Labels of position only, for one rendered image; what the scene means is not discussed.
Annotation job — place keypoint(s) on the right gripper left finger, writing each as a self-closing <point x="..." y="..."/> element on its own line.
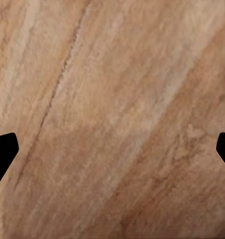
<point x="8" y="150"/>

